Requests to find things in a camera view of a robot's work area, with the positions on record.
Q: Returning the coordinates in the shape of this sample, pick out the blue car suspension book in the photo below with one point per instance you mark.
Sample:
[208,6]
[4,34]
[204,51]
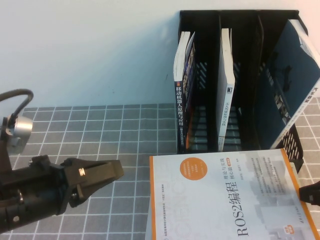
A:
[282,75]

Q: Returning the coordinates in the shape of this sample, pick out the white spine driverless car book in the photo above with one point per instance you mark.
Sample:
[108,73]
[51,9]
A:
[226,100]

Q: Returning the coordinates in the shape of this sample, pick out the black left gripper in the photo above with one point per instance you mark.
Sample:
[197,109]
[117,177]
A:
[50,185]

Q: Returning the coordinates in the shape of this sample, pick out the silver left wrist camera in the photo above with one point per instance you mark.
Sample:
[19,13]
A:
[21,132]

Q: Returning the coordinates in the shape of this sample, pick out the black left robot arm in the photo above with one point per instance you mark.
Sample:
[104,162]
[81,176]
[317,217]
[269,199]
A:
[22,215]

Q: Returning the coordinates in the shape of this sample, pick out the dark navy mobile robot book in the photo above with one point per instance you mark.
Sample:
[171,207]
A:
[180,112]

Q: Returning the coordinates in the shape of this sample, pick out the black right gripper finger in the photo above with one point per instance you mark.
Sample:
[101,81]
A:
[312,193]

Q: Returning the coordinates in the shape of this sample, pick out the black plastic book stand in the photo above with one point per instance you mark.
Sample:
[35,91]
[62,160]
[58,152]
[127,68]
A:
[247,75]

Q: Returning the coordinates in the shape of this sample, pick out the white ROS2 book orange trim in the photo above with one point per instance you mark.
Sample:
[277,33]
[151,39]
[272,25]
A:
[212,200]

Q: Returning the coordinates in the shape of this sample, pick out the grey checked tablecloth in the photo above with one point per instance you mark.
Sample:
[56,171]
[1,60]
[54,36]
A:
[100,130]

